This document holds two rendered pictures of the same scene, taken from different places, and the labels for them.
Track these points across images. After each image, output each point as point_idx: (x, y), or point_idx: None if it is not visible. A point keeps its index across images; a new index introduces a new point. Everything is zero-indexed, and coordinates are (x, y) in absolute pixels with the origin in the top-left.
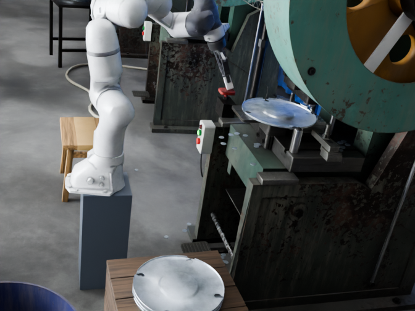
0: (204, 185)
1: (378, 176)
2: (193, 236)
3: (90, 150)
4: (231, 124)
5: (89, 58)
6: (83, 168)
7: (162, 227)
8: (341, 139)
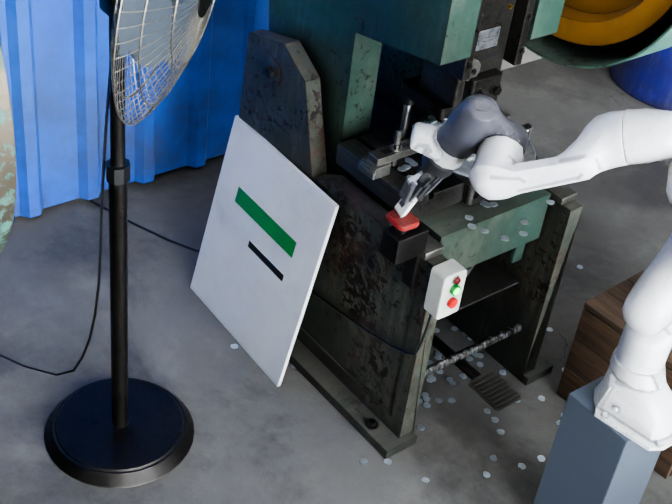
0: (424, 355)
1: None
2: (408, 437)
3: (658, 378)
4: (444, 236)
5: None
6: (671, 395)
7: (403, 494)
8: (427, 119)
